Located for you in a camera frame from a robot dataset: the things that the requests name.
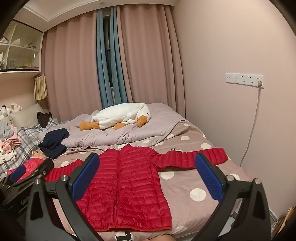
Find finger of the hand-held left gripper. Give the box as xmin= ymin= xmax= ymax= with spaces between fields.
xmin=8 ymin=158 xmax=54 ymax=189
xmin=9 ymin=165 xmax=26 ymax=183

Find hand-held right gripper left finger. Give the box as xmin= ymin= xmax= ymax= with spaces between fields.
xmin=25 ymin=153 xmax=104 ymax=241

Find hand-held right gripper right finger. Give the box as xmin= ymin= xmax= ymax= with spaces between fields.
xmin=195 ymin=153 xmax=271 ymax=241

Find red down jacket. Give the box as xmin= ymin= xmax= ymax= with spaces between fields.
xmin=45 ymin=143 xmax=229 ymax=231

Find navy blue clothes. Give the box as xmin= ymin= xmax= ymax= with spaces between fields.
xmin=38 ymin=128 xmax=70 ymax=159

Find pink clothes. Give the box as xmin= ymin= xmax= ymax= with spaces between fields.
xmin=0 ymin=138 xmax=22 ymax=154

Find small red quilted cloth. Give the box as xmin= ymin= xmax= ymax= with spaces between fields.
xmin=7 ymin=158 xmax=43 ymax=182

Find polka dot bed sheet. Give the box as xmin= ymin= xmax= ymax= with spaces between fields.
xmin=42 ymin=119 xmax=252 ymax=241

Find plaid shirt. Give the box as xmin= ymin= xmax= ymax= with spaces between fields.
xmin=0 ymin=117 xmax=60 ymax=179

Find blue grey striped cloth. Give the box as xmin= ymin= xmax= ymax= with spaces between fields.
xmin=0 ymin=120 xmax=15 ymax=139

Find black cloth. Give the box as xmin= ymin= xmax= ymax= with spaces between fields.
xmin=37 ymin=112 xmax=53 ymax=128

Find grey duvet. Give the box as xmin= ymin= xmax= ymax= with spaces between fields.
xmin=38 ymin=103 xmax=185 ymax=153

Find beige pillow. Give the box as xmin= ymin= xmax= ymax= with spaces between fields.
xmin=9 ymin=103 xmax=45 ymax=129

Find white plush toys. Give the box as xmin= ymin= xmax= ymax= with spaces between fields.
xmin=0 ymin=102 xmax=22 ymax=120

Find orange small cloth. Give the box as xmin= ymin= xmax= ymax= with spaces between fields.
xmin=79 ymin=103 xmax=148 ymax=131

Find yellow hanging cloth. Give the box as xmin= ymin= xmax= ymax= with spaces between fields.
xmin=34 ymin=73 xmax=48 ymax=101

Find pink curtain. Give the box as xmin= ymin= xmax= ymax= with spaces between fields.
xmin=43 ymin=9 xmax=102 ymax=122
xmin=116 ymin=3 xmax=186 ymax=116

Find blue curtain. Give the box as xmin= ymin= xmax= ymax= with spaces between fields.
xmin=95 ymin=8 xmax=112 ymax=109
xmin=110 ymin=6 xmax=129 ymax=105

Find dark window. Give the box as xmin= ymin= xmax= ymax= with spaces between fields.
xmin=103 ymin=16 xmax=114 ymax=93

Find white cable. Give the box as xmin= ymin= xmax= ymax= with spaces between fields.
xmin=240 ymin=86 xmax=262 ymax=167

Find white wall socket strip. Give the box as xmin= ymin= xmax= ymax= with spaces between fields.
xmin=225 ymin=72 xmax=264 ymax=88

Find white wall shelf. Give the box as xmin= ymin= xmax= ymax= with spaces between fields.
xmin=0 ymin=20 xmax=44 ymax=75

